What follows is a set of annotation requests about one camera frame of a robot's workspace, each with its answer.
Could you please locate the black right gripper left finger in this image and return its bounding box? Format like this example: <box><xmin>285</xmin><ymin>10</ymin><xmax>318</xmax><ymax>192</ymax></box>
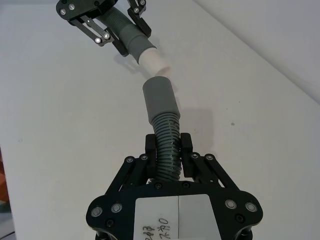
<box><xmin>104</xmin><ymin>133</ymin><xmax>158</xmax><ymax>199</ymax></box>

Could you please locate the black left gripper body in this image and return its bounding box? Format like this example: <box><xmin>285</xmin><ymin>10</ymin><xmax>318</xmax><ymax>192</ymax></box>
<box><xmin>55</xmin><ymin>0</ymin><xmax>119</xmax><ymax>23</ymax></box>

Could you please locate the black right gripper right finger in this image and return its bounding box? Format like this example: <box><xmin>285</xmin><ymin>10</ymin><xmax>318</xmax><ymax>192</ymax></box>
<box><xmin>180</xmin><ymin>132</ymin><xmax>241</xmax><ymax>193</ymax></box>

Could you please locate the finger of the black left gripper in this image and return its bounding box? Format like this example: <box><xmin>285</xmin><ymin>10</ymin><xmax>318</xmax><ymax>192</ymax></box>
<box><xmin>126</xmin><ymin>0</ymin><xmax>153</xmax><ymax>39</ymax></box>
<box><xmin>67</xmin><ymin>15</ymin><xmax>129</xmax><ymax>57</ymax></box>

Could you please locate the grey corrugated hose stepped cuff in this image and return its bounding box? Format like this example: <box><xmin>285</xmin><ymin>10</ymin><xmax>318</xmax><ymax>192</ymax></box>
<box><xmin>99</xmin><ymin>6</ymin><xmax>158</xmax><ymax>67</ymax></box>

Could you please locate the white plastic tube connector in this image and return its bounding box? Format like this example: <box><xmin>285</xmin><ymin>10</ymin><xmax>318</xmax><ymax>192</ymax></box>
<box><xmin>137</xmin><ymin>48</ymin><xmax>171</xmax><ymax>77</ymax></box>

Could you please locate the grey corrugated hose plain cuff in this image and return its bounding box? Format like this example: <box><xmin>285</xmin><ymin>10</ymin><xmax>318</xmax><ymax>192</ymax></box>
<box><xmin>141</xmin><ymin>76</ymin><xmax>182</xmax><ymax>182</ymax></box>

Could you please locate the white table cloth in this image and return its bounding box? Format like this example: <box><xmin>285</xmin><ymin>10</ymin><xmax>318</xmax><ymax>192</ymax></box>
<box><xmin>0</xmin><ymin>0</ymin><xmax>320</xmax><ymax>240</ymax></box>

